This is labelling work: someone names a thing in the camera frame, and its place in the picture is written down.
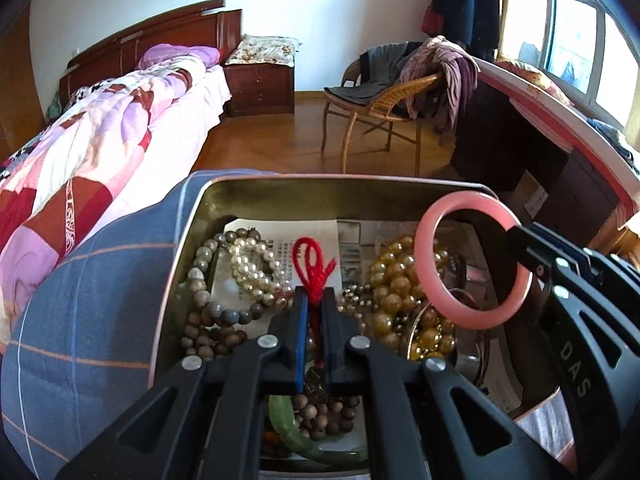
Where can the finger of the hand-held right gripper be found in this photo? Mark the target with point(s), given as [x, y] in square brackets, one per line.
[530, 250]
[570, 252]

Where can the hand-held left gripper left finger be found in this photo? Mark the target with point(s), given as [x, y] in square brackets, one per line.
[300, 345]

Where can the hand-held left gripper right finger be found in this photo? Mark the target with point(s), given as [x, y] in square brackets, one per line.
[329, 345]

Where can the green jade bangle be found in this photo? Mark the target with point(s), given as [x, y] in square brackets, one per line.
[285, 430]

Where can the pink bangle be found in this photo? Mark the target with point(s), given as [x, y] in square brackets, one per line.
[422, 255]

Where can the silver bangle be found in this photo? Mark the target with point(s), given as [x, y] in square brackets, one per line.
[472, 360]

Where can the pink tin box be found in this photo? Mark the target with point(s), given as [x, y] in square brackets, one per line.
[300, 195]

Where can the cardboard box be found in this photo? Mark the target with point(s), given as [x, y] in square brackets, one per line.
[530, 195]

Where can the dark desk with pink edge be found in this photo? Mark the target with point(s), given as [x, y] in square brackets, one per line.
[490, 130]

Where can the floral cushion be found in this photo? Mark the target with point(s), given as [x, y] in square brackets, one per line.
[535, 80]

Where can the mauve garment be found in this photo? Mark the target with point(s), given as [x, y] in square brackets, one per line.
[450, 85]

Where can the wicker chair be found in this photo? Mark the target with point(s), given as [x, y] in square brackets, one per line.
[385, 105]

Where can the window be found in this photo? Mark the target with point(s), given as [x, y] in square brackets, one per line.
[570, 40]

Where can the grey garment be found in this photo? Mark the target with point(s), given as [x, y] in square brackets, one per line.
[375, 80]

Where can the dark hanging coats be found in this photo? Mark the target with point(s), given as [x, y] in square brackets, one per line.
[465, 5]

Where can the bed with pink sheet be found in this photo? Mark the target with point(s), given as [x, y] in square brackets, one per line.
[200, 110]

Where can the wooden nightstand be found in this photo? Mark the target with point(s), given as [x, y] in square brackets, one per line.
[260, 90]

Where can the pink patchwork quilt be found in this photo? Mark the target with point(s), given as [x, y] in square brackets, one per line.
[90, 160]

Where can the floral cloth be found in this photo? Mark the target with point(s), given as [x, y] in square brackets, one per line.
[265, 50]

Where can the purple pillow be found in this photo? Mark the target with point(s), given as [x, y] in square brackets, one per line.
[175, 55]

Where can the wooden headboard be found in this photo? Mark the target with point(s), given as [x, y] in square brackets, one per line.
[150, 35]

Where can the wooden wardrobe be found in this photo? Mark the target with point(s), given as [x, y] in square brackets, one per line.
[15, 85]

